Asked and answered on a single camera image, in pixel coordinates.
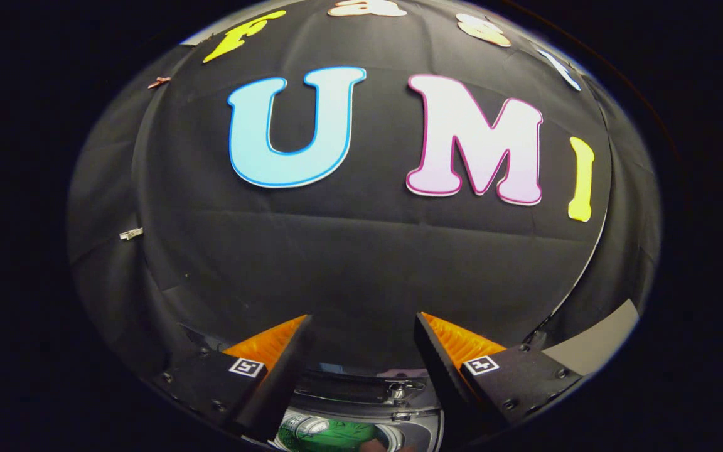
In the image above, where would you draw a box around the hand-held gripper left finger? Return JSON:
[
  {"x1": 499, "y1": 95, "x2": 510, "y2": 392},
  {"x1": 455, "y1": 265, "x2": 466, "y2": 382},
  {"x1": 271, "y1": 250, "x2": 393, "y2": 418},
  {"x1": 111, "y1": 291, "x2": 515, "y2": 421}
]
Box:
[{"x1": 151, "y1": 314, "x2": 313, "y2": 443}]

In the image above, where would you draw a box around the white cord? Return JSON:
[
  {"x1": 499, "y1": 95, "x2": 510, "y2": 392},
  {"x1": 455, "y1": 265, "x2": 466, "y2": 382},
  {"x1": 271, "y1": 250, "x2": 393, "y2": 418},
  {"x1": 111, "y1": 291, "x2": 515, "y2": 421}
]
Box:
[{"x1": 522, "y1": 204, "x2": 609, "y2": 343}]

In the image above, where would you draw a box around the green shirt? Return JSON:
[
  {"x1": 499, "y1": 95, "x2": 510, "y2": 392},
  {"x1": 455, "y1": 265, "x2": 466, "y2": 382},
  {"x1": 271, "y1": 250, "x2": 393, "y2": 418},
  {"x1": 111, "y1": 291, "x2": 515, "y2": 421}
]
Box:
[{"x1": 277, "y1": 419, "x2": 394, "y2": 452}]

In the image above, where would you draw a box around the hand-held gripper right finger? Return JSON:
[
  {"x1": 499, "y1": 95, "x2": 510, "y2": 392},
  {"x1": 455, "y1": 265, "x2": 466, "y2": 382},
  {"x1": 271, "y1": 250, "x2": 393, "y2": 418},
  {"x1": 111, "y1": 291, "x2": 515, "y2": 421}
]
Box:
[{"x1": 414, "y1": 312, "x2": 583, "y2": 434}]

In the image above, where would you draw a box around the black backdrop cloth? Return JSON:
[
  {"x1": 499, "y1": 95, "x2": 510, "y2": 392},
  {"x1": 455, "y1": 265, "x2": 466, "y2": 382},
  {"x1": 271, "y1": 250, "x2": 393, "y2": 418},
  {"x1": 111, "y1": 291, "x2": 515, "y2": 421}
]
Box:
[{"x1": 67, "y1": 0, "x2": 662, "y2": 377}]

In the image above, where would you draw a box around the grey washing machine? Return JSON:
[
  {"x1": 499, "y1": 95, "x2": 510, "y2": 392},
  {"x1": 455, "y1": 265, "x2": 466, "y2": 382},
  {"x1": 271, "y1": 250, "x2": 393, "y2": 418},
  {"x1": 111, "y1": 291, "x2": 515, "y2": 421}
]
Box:
[{"x1": 270, "y1": 402, "x2": 447, "y2": 452}]

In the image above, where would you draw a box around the grey cabinet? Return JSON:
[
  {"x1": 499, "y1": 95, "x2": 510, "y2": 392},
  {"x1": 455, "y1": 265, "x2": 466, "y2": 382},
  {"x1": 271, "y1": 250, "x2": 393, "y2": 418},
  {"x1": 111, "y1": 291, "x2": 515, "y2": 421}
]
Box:
[{"x1": 540, "y1": 299, "x2": 640, "y2": 377}]

